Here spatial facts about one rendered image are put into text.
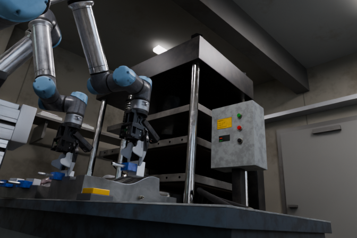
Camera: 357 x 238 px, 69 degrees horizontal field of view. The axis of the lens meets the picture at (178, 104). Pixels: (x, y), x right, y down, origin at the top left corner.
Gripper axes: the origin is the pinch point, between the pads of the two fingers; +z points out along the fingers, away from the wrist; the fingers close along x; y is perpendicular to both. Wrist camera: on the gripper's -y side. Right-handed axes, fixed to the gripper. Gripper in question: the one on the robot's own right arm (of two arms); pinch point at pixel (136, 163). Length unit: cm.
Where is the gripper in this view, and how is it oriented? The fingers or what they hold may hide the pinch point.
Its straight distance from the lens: 102.5
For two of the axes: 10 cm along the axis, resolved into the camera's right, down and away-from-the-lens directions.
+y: -6.6, -3.5, -6.7
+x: 7.5, -2.2, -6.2
